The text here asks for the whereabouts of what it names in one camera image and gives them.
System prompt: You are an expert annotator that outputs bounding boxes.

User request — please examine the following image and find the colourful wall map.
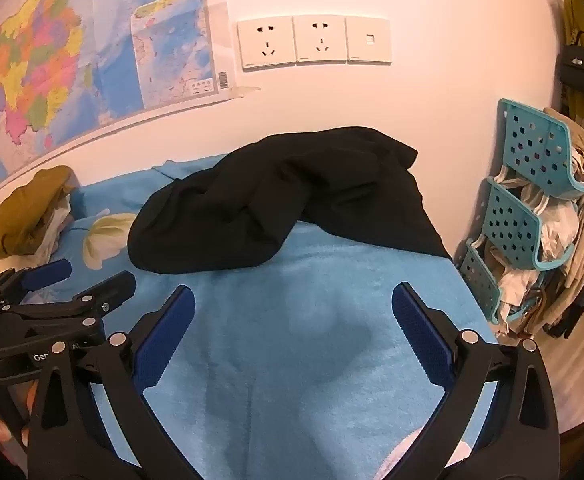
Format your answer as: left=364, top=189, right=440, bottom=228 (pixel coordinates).
left=0, top=0, right=263, bottom=181

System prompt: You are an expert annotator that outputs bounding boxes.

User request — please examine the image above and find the teal perforated hanging basket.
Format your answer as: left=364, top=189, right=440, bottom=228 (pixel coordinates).
left=486, top=177, right=574, bottom=271
left=497, top=98, right=584, bottom=200
left=459, top=240, right=540, bottom=325

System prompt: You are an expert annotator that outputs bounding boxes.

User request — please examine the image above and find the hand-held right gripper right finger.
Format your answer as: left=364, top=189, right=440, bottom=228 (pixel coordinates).
left=391, top=281, right=561, bottom=480

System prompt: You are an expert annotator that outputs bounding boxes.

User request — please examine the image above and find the person's left hand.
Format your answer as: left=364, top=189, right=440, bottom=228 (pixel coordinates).
left=0, top=379, right=40, bottom=456

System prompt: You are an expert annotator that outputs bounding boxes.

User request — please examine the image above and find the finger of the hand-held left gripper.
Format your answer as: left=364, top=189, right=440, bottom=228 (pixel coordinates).
left=0, top=259, right=73, bottom=297
left=0, top=271, right=137, bottom=332

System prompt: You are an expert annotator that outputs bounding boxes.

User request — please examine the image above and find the blue floral bedsheet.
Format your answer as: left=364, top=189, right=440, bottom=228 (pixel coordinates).
left=0, top=160, right=504, bottom=480

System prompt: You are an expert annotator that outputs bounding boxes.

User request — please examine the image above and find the white cloth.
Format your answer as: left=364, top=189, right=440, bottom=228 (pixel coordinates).
left=29, top=200, right=76, bottom=263

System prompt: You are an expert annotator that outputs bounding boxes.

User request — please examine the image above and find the white wall socket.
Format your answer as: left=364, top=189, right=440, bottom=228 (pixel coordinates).
left=237, top=16, right=295, bottom=71
left=292, top=14, right=349, bottom=65

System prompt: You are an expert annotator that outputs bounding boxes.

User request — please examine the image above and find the black garment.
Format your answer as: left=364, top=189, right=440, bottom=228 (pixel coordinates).
left=128, top=126, right=454, bottom=275

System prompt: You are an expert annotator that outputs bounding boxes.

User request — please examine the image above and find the olive cloth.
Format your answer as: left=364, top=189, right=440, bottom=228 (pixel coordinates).
left=0, top=165, right=78, bottom=268

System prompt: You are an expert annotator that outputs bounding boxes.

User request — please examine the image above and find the black handbag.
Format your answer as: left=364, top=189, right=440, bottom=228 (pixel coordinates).
left=558, top=30, right=584, bottom=97

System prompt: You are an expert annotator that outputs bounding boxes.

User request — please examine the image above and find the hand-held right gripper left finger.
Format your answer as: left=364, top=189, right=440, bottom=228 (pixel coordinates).
left=26, top=285, right=197, bottom=480

